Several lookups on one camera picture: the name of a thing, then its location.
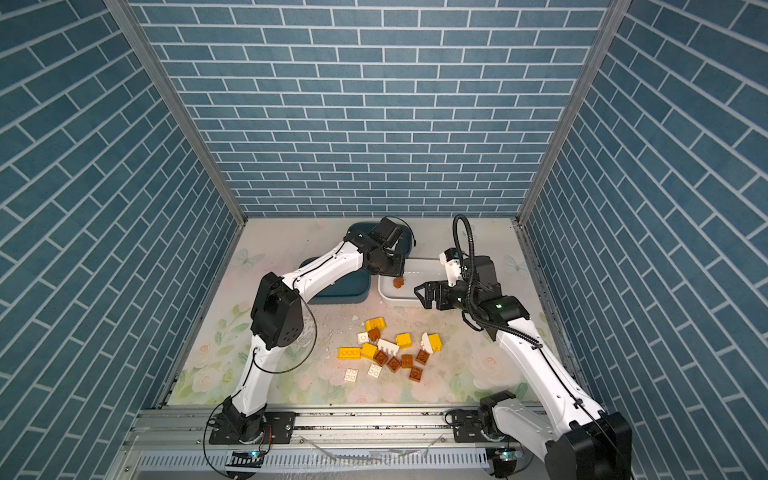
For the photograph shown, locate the brown hollow lego centre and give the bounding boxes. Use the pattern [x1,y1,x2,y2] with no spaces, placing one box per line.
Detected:
[374,351,390,367]

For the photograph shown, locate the long white lego brick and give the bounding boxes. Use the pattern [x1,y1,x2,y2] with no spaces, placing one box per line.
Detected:
[377,338,400,356]

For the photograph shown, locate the aluminium front rail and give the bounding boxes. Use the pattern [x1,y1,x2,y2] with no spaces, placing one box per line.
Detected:
[107,403,577,480]

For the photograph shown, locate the yellow lego brick right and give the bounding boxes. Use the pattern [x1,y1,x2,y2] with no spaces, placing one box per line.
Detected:
[427,334,443,353]

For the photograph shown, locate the aluminium corner post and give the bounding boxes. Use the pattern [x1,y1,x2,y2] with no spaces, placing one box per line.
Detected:
[104,0,247,228]
[517,0,631,226]

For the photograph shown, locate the yellow lego brick middle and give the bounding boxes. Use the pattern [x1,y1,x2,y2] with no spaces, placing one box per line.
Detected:
[395,333,412,349]

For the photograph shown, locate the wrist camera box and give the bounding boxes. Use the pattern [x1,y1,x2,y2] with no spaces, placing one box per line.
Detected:
[439,247,463,287]
[369,217,402,248]

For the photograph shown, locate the brown hollow lego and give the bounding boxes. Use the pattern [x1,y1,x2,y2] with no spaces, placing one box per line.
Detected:
[386,356,402,373]
[374,351,390,367]

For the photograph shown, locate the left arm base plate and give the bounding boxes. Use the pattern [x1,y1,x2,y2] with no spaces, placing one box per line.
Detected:
[206,411,297,445]

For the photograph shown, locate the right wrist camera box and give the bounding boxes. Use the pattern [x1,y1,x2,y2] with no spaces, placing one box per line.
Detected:
[439,247,463,287]

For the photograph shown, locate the aluminium corner post left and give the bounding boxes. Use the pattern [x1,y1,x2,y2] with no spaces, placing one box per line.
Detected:
[104,0,247,228]

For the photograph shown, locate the white plastic bin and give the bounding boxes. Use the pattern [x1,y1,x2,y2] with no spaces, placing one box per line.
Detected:
[378,258,447,308]

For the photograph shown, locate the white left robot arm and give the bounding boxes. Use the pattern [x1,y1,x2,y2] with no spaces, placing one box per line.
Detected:
[222,218,406,422]

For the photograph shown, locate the yellow hollow lego brick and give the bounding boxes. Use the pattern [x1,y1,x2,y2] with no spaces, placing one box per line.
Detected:
[365,317,387,331]

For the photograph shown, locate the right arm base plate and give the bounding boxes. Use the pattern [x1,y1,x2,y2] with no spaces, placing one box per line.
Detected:
[444,409,489,443]

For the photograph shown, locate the long yellow lego brick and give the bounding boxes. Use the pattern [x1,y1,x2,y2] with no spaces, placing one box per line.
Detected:
[338,347,361,360]

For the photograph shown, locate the aluminium corner post right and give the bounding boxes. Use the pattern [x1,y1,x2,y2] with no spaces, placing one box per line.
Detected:
[517,0,631,226]

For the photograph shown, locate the brown hollow lego lower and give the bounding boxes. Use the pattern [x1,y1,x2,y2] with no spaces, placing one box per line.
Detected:
[386,356,402,373]

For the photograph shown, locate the white curved lego brick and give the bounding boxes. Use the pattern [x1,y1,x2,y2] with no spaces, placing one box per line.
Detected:
[420,332,434,354]

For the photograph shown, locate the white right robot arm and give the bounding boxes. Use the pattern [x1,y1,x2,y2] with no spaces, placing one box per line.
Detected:
[414,248,632,479]

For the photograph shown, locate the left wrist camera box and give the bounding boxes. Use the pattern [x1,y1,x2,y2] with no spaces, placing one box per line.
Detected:
[369,217,402,248]

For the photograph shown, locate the near teal plastic bin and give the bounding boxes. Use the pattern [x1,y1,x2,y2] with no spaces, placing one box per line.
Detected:
[310,270,371,305]

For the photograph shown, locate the far teal plastic bin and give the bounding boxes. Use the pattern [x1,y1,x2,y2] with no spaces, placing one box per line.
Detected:
[347,220,416,258]

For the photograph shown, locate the teal plastic bin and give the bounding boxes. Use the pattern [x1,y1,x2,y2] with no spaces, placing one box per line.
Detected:
[347,220,416,258]
[310,270,371,305]

